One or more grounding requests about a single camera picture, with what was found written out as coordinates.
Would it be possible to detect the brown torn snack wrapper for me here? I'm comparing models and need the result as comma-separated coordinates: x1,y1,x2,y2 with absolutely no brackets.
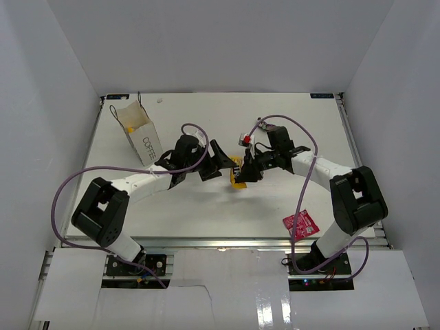
256,117,277,132

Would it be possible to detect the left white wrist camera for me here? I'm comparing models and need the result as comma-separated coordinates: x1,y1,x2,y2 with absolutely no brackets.
193,130,204,140

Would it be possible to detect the blue label left corner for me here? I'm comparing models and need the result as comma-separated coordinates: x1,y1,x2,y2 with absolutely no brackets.
106,93,130,100

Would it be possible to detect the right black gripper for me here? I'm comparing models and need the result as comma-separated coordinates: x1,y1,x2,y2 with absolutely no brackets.
236,147,280,183

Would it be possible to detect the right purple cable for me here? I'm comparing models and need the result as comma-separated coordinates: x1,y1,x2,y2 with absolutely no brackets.
247,114,371,285

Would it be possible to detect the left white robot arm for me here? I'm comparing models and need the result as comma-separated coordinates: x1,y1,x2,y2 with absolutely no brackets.
71,135,235,274

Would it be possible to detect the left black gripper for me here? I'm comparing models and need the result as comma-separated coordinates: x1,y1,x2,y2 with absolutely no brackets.
184,140,235,182

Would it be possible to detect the blue label corner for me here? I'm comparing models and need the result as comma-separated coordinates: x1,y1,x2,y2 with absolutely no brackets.
106,93,130,100
310,93,335,99

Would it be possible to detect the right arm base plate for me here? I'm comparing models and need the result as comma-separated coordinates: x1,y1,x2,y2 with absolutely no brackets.
281,253,355,292

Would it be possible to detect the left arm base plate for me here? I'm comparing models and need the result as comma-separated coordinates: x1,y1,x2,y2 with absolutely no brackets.
104,254,167,278

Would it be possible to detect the red candy packet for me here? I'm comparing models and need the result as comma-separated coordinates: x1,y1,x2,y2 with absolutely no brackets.
283,210,320,241

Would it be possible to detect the aluminium table frame rail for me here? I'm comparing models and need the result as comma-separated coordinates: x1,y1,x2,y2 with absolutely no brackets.
72,237,388,249

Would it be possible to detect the yellow M&M's packet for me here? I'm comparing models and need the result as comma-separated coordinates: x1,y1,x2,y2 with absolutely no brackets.
230,156,247,189

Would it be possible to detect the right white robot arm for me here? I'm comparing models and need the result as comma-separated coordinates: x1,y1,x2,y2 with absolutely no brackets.
236,126,388,274

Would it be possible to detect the blue label right corner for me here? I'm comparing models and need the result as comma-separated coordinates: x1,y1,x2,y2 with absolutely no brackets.
310,93,335,99

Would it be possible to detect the white coffee paper bag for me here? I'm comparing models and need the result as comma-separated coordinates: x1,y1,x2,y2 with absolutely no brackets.
109,92,163,167

